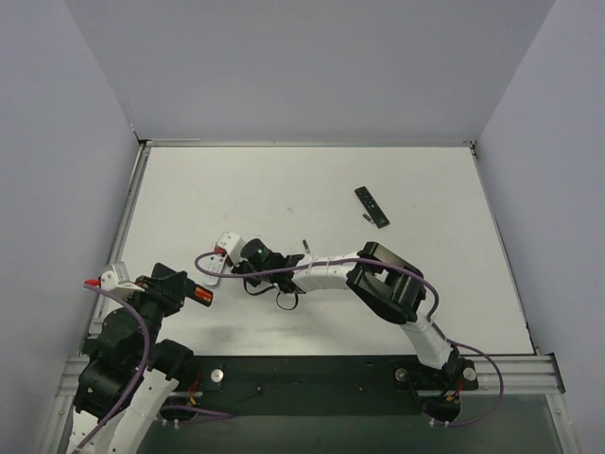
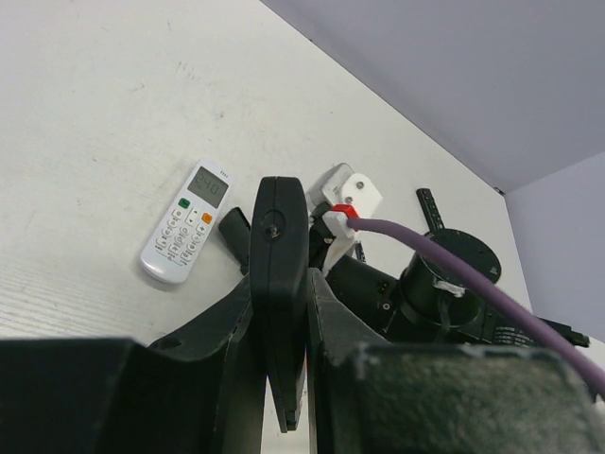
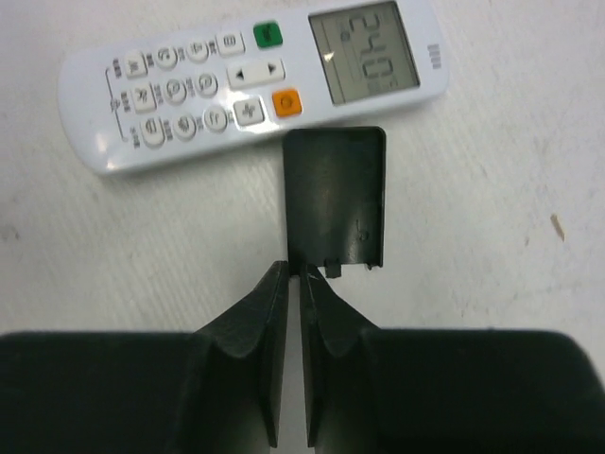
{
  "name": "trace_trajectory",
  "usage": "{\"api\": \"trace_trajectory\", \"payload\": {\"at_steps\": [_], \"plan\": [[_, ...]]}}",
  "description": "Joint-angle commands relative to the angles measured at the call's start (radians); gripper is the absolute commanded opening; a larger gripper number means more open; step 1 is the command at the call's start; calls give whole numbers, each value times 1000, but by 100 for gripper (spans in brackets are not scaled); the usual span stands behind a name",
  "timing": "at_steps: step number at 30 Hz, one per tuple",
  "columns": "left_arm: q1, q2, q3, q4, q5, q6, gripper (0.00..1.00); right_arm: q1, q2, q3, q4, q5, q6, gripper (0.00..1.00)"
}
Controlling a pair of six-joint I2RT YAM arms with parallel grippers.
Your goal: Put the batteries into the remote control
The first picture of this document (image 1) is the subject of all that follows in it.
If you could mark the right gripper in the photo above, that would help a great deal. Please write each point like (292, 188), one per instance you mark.
(240, 267)

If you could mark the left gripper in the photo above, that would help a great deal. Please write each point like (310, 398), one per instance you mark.
(175, 285)

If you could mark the wide black remote control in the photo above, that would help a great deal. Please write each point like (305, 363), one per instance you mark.
(190, 287)

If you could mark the red orange battery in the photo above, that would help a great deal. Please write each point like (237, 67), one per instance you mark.
(204, 296)

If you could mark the white remote control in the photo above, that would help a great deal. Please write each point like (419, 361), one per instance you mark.
(213, 265)

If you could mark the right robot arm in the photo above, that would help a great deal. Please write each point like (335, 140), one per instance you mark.
(388, 285)

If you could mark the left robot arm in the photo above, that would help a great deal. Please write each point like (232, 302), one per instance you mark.
(130, 372)

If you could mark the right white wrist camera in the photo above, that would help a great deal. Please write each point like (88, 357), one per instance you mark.
(230, 245)

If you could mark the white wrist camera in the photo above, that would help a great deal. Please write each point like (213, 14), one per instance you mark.
(115, 279)
(230, 245)

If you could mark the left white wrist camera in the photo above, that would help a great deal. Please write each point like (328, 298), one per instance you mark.
(115, 279)

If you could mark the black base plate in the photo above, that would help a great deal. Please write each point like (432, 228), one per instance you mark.
(317, 386)

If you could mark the aluminium front rail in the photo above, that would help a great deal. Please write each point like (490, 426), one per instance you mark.
(521, 375)

